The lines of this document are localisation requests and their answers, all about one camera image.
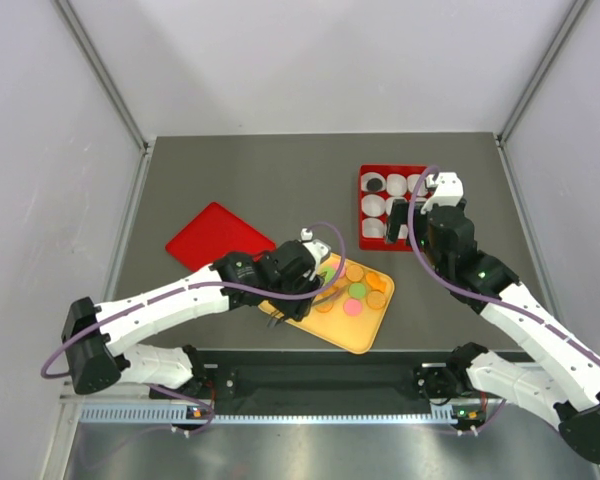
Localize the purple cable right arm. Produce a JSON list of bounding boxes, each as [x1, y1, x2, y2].
[[410, 164, 600, 381]]

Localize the black round cookie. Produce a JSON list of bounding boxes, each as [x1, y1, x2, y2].
[[365, 177, 384, 193]]

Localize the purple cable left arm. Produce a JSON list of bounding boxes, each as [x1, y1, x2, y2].
[[40, 221, 348, 436]]

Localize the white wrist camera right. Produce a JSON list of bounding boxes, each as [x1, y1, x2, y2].
[[420, 172, 464, 214]]

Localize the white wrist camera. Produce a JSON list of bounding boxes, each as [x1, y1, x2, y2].
[[300, 227, 331, 272], [420, 172, 464, 214]]

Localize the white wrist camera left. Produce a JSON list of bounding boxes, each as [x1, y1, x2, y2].
[[300, 227, 331, 272]]

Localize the green round cookie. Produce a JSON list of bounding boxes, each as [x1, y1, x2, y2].
[[319, 266, 336, 283], [348, 282, 367, 300]]

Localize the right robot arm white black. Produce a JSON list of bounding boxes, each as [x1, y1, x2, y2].
[[385, 199, 600, 464]]

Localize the small tan cookie centre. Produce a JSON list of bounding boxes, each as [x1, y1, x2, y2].
[[333, 278, 349, 291]]

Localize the orange fish cookie right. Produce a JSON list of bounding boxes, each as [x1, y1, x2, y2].
[[365, 271, 386, 293]]

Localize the tan round biscuit top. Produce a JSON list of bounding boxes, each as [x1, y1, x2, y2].
[[345, 264, 365, 283]]

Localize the metal tongs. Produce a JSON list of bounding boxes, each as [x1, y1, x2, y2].
[[267, 273, 344, 328]]

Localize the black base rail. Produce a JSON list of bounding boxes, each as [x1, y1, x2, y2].
[[180, 363, 470, 415]]

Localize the red cookie box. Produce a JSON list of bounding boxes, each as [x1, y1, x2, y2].
[[358, 164, 429, 251]]

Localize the pink round cookie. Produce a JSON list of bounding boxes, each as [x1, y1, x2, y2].
[[343, 298, 363, 317], [334, 264, 346, 278]]

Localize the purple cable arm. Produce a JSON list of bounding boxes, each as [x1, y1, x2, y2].
[[40, 221, 348, 436], [410, 164, 600, 381]]

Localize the red box lid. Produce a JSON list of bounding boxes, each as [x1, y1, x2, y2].
[[165, 202, 276, 271]]

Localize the tan round biscuit right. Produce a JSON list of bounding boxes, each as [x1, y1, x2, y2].
[[366, 290, 387, 310]]

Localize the yellow tray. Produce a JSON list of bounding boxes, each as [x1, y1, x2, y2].
[[288, 254, 395, 354]]

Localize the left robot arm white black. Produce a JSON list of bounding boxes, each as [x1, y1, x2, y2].
[[61, 240, 331, 397]]

